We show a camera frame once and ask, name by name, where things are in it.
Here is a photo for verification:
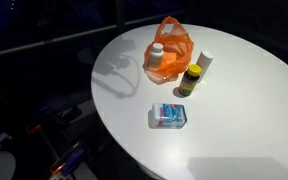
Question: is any clamp with orange handle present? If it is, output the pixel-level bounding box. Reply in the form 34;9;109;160
25;106;84;135
48;142;89;176

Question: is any white cylindrical tube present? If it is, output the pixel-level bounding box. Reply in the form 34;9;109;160
195;50;214;84

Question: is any dark metal rail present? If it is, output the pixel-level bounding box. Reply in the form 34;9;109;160
0;9;188;60

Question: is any blue and white packet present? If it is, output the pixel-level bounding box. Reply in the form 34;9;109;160
147;102;188;130

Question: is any brown bottle with yellow lid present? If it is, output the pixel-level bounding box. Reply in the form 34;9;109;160
178;63;203;98

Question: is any orange plastic bag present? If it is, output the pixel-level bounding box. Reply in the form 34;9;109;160
143;15;195;86

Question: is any dark vertical post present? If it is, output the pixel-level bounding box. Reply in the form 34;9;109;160
115;0;127;34

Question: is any white bottle with white lid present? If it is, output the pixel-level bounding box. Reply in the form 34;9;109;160
147;42;165;71

